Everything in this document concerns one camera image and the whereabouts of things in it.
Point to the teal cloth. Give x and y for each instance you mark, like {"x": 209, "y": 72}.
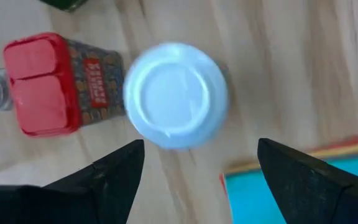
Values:
{"x": 250, "y": 202}

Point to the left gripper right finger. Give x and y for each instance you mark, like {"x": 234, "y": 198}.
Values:
{"x": 306, "y": 193}

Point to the white-lid bagel seasoning jar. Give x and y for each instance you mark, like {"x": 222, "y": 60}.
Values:
{"x": 176, "y": 96}

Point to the red-lid paprika tin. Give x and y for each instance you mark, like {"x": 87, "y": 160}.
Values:
{"x": 42, "y": 84}

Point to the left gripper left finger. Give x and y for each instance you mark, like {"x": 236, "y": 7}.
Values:
{"x": 104, "y": 193}

